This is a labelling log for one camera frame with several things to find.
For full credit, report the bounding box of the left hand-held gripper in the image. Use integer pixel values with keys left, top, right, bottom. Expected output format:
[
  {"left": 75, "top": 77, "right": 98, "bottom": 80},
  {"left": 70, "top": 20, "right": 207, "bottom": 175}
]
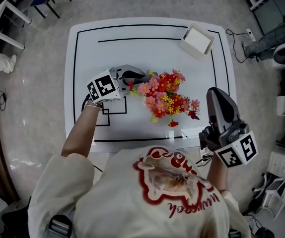
[{"left": 86, "top": 63, "right": 147, "bottom": 104}]

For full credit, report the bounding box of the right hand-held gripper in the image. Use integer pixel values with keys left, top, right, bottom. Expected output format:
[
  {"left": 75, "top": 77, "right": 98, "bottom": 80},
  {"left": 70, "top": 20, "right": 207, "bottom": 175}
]
[{"left": 198, "top": 86, "right": 259, "bottom": 169}]

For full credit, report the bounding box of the grey knitted cloth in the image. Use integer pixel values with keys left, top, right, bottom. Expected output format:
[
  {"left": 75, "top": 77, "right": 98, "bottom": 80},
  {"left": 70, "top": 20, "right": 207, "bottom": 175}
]
[{"left": 141, "top": 70, "right": 158, "bottom": 84}]

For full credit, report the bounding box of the flower bouquet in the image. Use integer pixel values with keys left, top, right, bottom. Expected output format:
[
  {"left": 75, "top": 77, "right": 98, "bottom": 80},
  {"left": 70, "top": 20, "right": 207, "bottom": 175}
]
[{"left": 127, "top": 69, "right": 202, "bottom": 128}]

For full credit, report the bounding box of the person's right forearm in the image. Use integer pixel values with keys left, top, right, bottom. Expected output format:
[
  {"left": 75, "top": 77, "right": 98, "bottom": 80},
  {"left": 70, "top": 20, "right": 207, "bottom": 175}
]
[{"left": 206, "top": 155, "right": 230, "bottom": 193}]

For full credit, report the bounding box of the person's left forearm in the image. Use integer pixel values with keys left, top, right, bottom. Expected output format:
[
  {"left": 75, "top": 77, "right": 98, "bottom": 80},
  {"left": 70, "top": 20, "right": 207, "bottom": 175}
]
[{"left": 61, "top": 99, "right": 103, "bottom": 158}]

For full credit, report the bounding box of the white rectangular box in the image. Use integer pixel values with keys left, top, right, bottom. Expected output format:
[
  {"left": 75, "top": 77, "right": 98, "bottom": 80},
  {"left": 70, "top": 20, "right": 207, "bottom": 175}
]
[{"left": 178, "top": 22, "right": 215, "bottom": 60}]

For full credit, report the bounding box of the white power strip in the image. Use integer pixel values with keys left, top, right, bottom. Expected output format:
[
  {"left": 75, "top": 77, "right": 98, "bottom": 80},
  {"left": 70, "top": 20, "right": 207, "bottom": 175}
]
[{"left": 246, "top": 28, "right": 257, "bottom": 43}]

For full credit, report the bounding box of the white swivel chair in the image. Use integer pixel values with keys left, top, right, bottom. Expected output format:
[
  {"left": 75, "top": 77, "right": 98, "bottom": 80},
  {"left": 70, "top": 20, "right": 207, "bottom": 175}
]
[{"left": 251, "top": 174, "right": 285, "bottom": 220}]

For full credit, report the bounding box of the grey refrigerator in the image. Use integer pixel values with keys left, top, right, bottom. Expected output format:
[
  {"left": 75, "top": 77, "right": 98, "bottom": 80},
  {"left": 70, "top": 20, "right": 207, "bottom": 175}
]
[{"left": 253, "top": 0, "right": 285, "bottom": 36}]

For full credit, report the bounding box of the person's white printed shirt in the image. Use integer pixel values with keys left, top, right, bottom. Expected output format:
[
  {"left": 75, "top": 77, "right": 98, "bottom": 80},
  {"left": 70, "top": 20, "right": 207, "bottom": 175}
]
[{"left": 27, "top": 145, "right": 252, "bottom": 238}]

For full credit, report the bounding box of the wrist bracelet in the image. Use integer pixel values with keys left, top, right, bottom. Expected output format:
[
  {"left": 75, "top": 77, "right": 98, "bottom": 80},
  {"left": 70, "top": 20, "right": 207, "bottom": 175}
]
[{"left": 84, "top": 100, "right": 104, "bottom": 111}]

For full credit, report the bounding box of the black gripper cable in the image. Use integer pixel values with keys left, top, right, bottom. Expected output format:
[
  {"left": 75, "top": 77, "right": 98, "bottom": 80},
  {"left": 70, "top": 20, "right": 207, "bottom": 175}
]
[{"left": 81, "top": 93, "right": 93, "bottom": 114}]

